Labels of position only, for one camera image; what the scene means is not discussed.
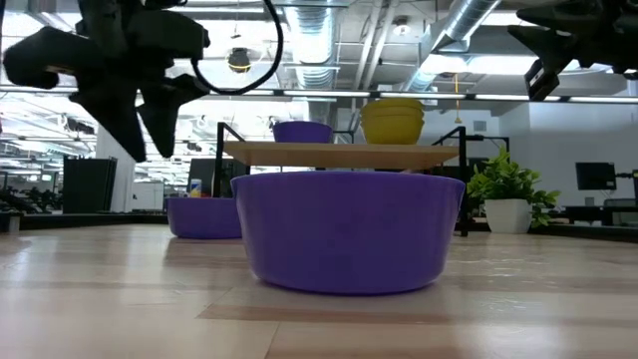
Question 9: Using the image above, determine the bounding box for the black desk monitor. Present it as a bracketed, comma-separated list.
[575, 162, 618, 191]

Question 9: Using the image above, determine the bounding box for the light wooden shelf board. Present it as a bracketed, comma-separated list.
[222, 141, 460, 171]

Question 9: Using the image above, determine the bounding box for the black left arm base rail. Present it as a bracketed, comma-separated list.
[0, 211, 168, 232]

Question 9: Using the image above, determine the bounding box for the long ceiling light strip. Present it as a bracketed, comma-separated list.
[283, 90, 373, 98]
[186, 88, 275, 97]
[569, 96, 632, 104]
[475, 93, 562, 102]

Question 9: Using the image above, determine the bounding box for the silver ribbed ceiling duct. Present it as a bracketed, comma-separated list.
[283, 0, 345, 132]

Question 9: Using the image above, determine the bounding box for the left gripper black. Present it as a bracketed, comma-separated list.
[2, 7, 210, 164]

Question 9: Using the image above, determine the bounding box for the round black ceiling device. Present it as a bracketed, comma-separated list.
[227, 47, 252, 75]

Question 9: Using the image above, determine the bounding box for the wooden shelf rack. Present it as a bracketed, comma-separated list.
[213, 122, 510, 238]

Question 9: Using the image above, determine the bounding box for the green leafy plant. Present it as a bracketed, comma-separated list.
[466, 147, 562, 229]

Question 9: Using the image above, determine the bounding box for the tall black office cabinet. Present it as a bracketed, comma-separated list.
[63, 156, 119, 214]

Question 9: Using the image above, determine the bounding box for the white round building column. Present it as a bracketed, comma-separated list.
[96, 127, 137, 213]

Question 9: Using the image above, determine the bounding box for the silver slanted ceiling duct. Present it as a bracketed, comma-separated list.
[398, 0, 502, 94]

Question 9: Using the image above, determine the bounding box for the white plant pot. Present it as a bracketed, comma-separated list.
[483, 197, 533, 234]

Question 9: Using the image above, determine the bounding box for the hanging orange cord pendant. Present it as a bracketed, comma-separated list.
[452, 73, 463, 125]

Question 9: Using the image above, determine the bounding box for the violet-blue plastic mini bowl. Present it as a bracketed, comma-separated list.
[165, 195, 244, 240]
[229, 171, 467, 295]
[272, 121, 334, 145]

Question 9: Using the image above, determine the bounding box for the dark office desk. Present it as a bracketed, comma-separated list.
[547, 197, 638, 226]

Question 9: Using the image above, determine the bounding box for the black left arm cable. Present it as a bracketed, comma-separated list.
[190, 0, 284, 97]

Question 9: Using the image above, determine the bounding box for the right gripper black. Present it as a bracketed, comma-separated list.
[507, 0, 619, 102]

